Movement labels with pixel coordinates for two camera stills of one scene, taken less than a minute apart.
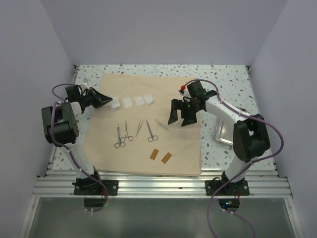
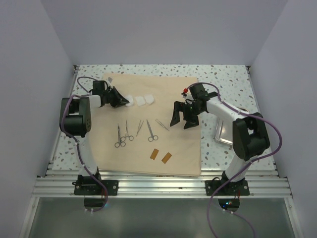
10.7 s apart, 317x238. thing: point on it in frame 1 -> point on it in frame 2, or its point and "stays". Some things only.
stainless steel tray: [224, 129] stays
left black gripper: [100, 99] -> [119, 100]
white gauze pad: [148, 99] stays
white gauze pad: [139, 100] stays
